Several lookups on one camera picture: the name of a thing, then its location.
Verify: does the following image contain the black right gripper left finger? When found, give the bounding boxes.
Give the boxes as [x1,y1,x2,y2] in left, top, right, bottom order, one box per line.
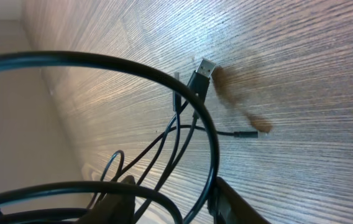
[76,192,135,224]

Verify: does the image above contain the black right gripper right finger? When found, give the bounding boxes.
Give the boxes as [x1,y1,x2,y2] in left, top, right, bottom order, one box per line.
[207,177,270,224]

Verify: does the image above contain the black USB cable bundle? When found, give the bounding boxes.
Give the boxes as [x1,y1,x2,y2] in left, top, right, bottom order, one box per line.
[0,50,270,224]

